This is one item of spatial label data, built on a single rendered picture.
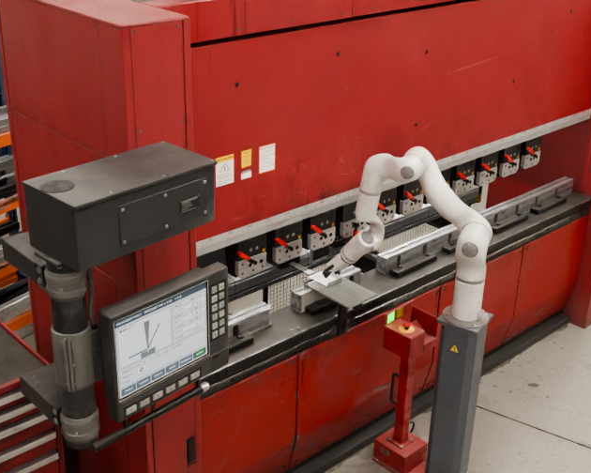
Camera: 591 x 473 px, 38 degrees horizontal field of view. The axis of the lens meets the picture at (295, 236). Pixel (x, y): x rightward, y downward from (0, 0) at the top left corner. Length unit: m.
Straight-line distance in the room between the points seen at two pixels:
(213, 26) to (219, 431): 1.64
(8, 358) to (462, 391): 1.84
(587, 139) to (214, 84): 2.86
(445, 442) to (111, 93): 2.15
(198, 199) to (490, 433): 2.64
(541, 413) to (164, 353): 2.79
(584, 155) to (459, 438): 2.19
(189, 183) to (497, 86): 2.33
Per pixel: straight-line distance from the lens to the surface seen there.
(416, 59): 3.94
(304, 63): 3.44
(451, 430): 3.93
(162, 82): 2.77
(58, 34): 3.01
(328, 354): 3.96
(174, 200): 2.50
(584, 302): 5.77
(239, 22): 3.17
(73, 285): 2.49
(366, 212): 3.58
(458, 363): 3.74
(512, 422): 4.87
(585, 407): 5.11
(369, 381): 4.29
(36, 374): 2.97
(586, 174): 5.50
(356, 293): 3.82
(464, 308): 3.63
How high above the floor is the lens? 2.83
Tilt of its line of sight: 25 degrees down
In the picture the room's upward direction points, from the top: 2 degrees clockwise
